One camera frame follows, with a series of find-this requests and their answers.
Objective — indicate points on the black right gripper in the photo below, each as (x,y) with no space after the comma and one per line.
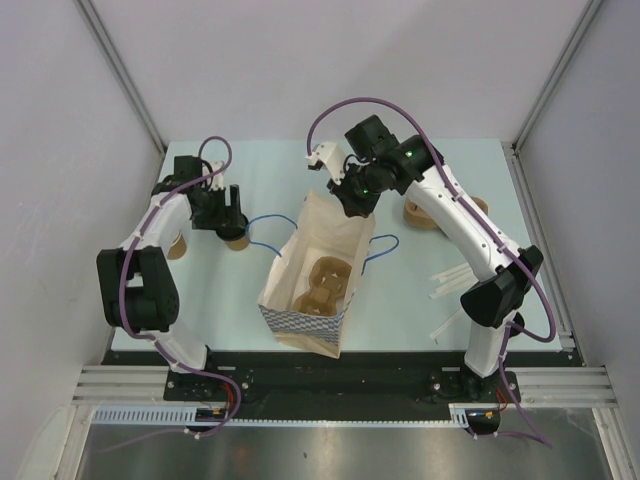
(353,207)

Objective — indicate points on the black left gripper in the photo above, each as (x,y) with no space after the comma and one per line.
(219,219)

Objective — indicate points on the single brown paper cup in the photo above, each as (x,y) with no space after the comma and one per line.
(238,244)

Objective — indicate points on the single brown pulp cup carrier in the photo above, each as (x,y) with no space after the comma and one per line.
(327,281)

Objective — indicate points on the blue checkered paper bag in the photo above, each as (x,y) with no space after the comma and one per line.
(322,229)

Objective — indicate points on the white straw front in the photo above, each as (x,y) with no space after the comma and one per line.
(434,335)

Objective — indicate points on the white straw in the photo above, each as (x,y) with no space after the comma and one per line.
(455,270)
(450,288)
(434,335)
(455,277)

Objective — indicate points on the single black cup lid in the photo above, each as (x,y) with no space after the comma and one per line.
(234,230)

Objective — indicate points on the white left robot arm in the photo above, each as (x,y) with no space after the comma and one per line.
(137,288)

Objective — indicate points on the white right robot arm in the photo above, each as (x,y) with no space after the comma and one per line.
(504,271)

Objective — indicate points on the stack of brown paper cups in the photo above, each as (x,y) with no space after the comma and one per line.
(178,248)

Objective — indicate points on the white wrapped straw back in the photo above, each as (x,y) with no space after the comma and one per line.
(455,270)

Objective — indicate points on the stack of black cup lids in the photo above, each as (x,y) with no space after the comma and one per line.
(517,322)

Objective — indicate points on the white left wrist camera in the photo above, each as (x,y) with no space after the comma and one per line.
(215,182)

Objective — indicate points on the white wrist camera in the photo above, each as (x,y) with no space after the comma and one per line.
(215,182)
(331,156)

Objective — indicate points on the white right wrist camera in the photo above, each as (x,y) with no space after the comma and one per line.
(331,156)

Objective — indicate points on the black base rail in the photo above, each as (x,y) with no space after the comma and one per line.
(369,387)

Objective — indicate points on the aluminium frame post left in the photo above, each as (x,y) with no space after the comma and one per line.
(106,45)

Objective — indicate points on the aluminium frame post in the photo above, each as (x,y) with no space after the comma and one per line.
(559,69)
(106,45)

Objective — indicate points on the aluminium frame post right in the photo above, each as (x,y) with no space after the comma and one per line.
(559,69)

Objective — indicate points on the aluminium frame rail right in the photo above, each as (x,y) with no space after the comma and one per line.
(573,387)

